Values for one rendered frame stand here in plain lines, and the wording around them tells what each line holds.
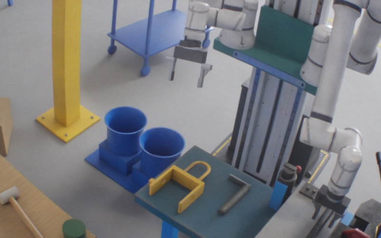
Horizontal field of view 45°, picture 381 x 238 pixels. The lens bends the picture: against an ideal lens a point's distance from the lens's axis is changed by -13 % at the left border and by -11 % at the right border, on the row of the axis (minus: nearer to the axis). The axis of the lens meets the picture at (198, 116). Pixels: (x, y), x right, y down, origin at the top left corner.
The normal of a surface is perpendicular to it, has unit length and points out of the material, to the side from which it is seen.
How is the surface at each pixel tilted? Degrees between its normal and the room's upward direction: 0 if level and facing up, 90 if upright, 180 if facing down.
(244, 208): 0
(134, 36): 0
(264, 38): 90
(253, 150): 90
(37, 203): 0
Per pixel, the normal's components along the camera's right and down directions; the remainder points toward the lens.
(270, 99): -0.54, 0.46
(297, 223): 0.12, -0.78
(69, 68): 0.80, 0.44
